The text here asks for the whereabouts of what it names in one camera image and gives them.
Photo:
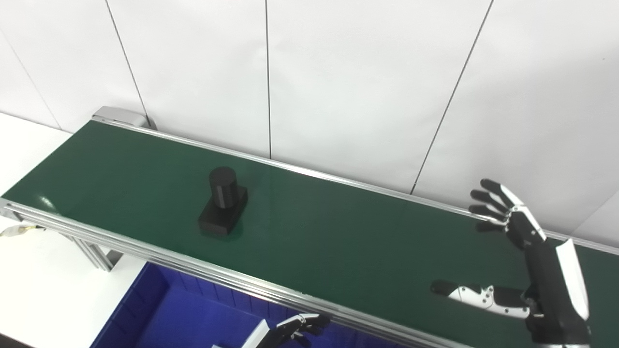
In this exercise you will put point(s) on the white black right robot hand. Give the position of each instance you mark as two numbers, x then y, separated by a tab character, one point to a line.
546	275

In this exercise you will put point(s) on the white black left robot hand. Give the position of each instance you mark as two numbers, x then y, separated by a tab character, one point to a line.
290	326

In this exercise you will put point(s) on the black cylinder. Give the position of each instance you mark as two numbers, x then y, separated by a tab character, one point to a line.
223	193

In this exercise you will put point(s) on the green conveyor belt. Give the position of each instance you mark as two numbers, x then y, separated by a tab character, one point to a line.
145	253
338	232

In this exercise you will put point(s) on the blue plastic bin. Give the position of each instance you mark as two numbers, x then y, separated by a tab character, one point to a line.
184	314

